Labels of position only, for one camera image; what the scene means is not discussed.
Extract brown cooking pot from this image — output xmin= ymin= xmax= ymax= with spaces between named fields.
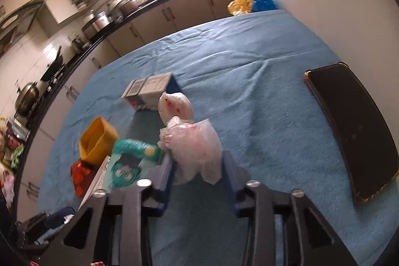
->
xmin=120 ymin=0 xmax=139 ymax=14

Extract green tissue pack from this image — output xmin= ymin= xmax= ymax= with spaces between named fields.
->
xmin=104 ymin=139 xmax=165 ymax=192

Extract blue plastic bag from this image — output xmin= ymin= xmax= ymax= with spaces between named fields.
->
xmin=251 ymin=0 xmax=279 ymax=13

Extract clear plastic bag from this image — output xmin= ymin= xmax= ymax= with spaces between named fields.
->
xmin=157 ymin=91 xmax=224 ymax=186

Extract red snack packet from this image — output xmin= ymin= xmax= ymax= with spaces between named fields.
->
xmin=70 ymin=160 xmax=97 ymax=198

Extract grey kitchen base cabinets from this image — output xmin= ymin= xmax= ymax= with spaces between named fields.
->
xmin=15 ymin=0 xmax=248 ymax=217

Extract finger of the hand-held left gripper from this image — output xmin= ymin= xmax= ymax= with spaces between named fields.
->
xmin=17 ymin=206 xmax=77 ymax=251

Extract black kettle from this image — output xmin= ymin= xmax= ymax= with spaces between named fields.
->
xmin=72 ymin=32 xmax=86 ymax=50

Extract blue tablecloth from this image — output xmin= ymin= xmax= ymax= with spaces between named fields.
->
xmin=36 ymin=9 xmax=399 ymax=266

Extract steel rice cooker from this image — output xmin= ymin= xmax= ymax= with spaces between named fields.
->
xmin=83 ymin=11 xmax=111 ymax=39

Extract steel wok with lid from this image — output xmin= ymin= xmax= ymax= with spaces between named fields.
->
xmin=14 ymin=82 xmax=40 ymax=117

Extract yellow plastic bag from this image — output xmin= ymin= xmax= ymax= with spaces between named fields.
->
xmin=227 ymin=0 xmax=254 ymax=16

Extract orange cardboard box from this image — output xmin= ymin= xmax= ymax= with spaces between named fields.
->
xmin=79 ymin=116 xmax=119 ymax=165

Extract black wok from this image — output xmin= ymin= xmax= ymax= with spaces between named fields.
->
xmin=40 ymin=46 xmax=64 ymax=83

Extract small white blue carton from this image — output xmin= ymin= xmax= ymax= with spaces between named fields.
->
xmin=121 ymin=72 xmax=181 ymax=112

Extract white cardboard piece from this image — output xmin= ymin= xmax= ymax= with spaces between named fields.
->
xmin=76 ymin=155 xmax=113 ymax=210

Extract black smartphone in clear case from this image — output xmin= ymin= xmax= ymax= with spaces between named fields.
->
xmin=304 ymin=63 xmax=399 ymax=204

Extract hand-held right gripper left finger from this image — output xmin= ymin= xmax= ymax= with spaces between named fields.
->
xmin=47 ymin=155 xmax=175 ymax=266

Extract range hood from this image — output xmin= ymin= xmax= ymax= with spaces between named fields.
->
xmin=0 ymin=1 xmax=44 ymax=51

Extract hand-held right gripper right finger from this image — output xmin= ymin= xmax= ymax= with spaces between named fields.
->
xmin=221 ymin=150 xmax=359 ymax=266

